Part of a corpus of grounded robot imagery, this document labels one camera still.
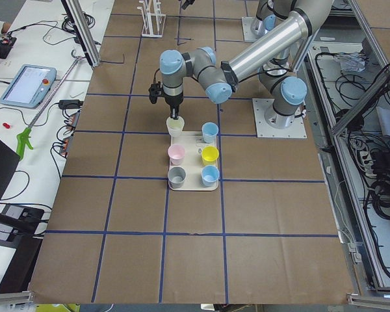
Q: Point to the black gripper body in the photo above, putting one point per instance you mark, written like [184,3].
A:
[173,101]

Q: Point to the pale green ikea cup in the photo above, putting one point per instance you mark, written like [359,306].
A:
[175,126]

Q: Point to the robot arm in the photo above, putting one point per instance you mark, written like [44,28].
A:
[286,22]
[235,20]

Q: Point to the light blue cup near base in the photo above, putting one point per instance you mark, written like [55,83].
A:
[209,132]

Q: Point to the pink ikea cup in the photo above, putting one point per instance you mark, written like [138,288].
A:
[176,153]

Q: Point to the yellow ikea cup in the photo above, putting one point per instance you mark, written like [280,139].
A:
[209,155]

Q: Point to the grey ikea cup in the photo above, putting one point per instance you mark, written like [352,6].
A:
[176,177]

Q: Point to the light blue cup far corner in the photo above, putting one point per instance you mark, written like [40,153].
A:
[210,176]

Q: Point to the white rectangular tray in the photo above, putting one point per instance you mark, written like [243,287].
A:
[193,143]

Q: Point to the black power adapter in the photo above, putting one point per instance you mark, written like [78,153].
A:
[70,104]

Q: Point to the blue teach pendant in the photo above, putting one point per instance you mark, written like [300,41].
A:
[29,87]

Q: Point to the white wire cup rack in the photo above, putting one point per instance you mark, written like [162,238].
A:
[153,18]

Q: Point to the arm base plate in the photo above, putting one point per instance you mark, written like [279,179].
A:
[269,124]
[252,29]

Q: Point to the aluminium frame post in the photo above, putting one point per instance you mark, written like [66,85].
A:
[77,18]

